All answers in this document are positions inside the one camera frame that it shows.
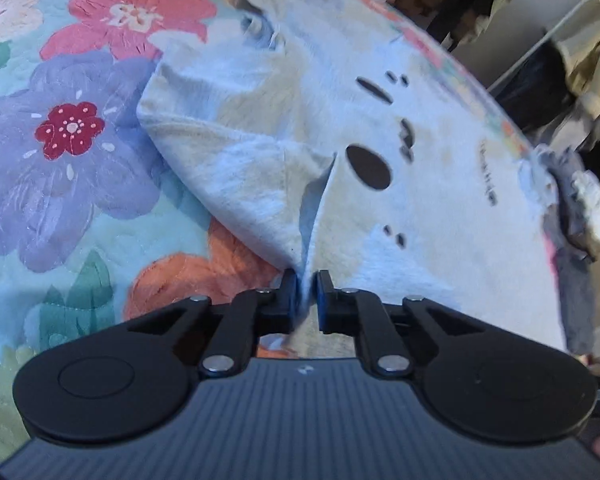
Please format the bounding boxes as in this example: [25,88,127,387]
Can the grey-blue crumpled cloth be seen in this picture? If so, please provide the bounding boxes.
[517,145,600,358]

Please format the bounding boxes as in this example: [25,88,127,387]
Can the floral quilted bedspread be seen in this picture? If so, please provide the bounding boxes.
[0,0,536,466]

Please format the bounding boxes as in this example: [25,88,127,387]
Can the black bag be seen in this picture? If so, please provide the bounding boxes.
[495,42,581,131]

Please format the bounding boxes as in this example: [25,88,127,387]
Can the white rod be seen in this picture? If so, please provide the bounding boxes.
[487,0,600,92]

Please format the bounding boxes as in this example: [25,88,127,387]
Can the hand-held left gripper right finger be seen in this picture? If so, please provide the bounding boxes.
[315,269,486,379]

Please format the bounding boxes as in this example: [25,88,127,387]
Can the light grey sweatshirt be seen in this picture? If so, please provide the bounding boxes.
[137,0,568,356]

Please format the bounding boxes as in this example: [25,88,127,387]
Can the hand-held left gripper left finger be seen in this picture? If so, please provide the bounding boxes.
[127,269,301,379]

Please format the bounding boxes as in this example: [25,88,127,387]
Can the beige jacket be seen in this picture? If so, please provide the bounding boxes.
[522,0,600,111]

